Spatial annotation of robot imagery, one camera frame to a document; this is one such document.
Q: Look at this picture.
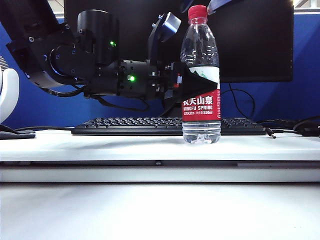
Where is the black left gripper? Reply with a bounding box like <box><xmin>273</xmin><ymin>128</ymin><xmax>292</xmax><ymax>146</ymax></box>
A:
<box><xmin>146</xmin><ymin>61</ymin><xmax>221</xmax><ymax>106</ymax></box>

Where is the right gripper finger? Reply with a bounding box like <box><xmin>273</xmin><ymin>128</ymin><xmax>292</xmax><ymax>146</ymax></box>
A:
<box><xmin>179</xmin><ymin>0</ymin><xmax>195</xmax><ymax>12</ymax></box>
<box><xmin>206</xmin><ymin>0</ymin><xmax>241</xmax><ymax>14</ymax></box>

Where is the red bottle cap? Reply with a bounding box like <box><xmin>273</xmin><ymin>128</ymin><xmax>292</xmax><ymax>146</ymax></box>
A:
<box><xmin>187</xmin><ymin>4</ymin><xmax>209</xmax><ymax>20</ymax></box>

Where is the clear plastic water bottle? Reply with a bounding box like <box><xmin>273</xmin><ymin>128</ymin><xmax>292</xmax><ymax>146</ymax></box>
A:
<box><xmin>179</xmin><ymin>17</ymin><xmax>222</xmax><ymax>145</ymax></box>

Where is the black monitor stand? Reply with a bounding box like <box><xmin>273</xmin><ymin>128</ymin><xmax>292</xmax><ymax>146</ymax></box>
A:
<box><xmin>162</xmin><ymin>96</ymin><xmax>185</xmax><ymax>118</ymax></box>

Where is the black computer monitor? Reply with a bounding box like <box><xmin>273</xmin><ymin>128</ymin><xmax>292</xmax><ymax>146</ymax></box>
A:
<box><xmin>63</xmin><ymin>0</ymin><xmax>294</xmax><ymax>83</ymax></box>

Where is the black computer keyboard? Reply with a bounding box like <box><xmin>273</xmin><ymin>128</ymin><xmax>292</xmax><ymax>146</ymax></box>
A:
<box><xmin>70</xmin><ymin>117</ymin><xmax>267</xmax><ymax>137</ymax></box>

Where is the white raised desk board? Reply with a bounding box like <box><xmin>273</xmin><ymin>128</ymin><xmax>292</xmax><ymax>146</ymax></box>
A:
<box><xmin>0</xmin><ymin>129</ymin><xmax>320</xmax><ymax>162</ymax></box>

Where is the blue office partition panel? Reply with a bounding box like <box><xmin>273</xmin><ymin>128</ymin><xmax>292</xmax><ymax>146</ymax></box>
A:
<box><xmin>0</xmin><ymin>11</ymin><xmax>320</xmax><ymax>130</ymax></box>

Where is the white desk fan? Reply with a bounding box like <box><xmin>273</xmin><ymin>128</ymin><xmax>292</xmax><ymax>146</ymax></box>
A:
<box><xmin>0</xmin><ymin>55</ymin><xmax>20</xmax><ymax>125</ymax></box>

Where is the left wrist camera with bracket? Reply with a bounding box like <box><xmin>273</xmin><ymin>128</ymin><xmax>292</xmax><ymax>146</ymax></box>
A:
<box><xmin>146</xmin><ymin>11</ymin><xmax>182</xmax><ymax>73</ymax></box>

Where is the thin black looping cable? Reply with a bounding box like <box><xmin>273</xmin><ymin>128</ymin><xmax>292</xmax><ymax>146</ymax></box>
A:
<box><xmin>219</xmin><ymin>82</ymin><xmax>256</xmax><ymax>120</ymax></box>

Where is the black barrel plug cable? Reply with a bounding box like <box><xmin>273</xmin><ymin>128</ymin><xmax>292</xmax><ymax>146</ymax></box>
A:
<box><xmin>264</xmin><ymin>126</ymin><xmax>298</xmax><ymax>140</ymax></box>

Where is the black cable bundle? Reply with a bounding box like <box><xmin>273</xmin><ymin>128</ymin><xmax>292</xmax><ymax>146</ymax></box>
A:
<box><xmin>257</xmin><ymin>115</ymin><xmax>320</xmax><ymax>138</ymax></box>

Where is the thick black cable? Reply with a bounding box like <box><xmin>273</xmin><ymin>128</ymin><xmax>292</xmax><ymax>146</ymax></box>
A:
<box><xmin>14</xmin><ymin>126</ymin><xmax>75</xmax><ymax>133</ymax></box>

